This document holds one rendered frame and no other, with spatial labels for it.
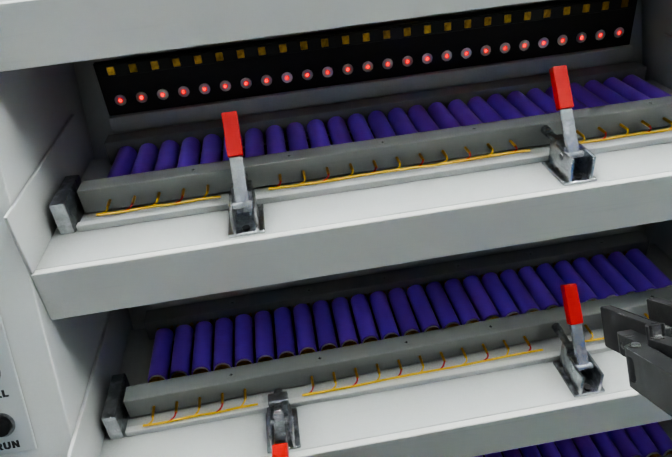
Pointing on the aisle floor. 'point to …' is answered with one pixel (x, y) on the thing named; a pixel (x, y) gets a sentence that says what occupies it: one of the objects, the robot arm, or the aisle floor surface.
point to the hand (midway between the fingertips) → (660, 333)
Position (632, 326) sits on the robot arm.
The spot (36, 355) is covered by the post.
